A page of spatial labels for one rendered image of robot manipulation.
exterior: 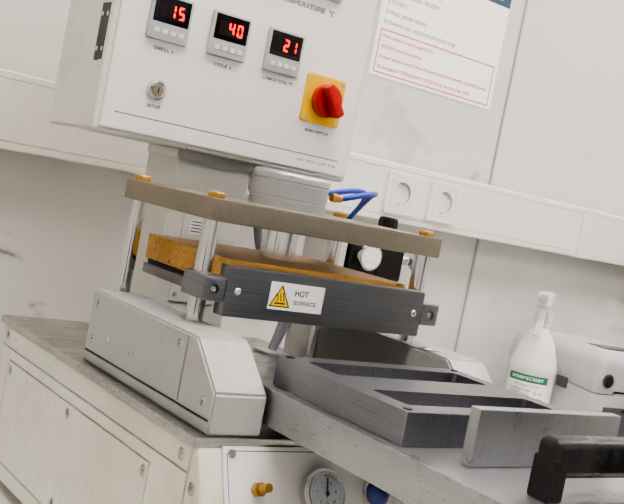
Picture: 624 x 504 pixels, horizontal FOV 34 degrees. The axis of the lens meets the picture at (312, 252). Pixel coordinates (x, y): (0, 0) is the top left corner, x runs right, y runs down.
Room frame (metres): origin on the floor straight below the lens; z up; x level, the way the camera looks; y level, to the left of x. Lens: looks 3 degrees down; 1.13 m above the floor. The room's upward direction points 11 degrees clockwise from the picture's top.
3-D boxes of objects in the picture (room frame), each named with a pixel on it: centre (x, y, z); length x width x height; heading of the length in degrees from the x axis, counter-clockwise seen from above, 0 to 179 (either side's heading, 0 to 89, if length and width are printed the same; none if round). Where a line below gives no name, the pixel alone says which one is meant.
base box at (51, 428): (1.03, 0.02, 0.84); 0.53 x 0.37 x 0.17; 36
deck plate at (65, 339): (1.05, 0.05, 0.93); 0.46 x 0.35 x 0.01; 36
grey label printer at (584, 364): (1.87, -0.54, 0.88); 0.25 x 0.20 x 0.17; 32
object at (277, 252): (1.03, 0.03, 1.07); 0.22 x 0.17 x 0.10; 126
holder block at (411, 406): (0.81, -0.12, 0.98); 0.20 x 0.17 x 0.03; 126
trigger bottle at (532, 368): (1.76, -0.42, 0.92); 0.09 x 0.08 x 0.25; 159
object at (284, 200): (1.06, 0.04, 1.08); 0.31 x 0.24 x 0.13; 126
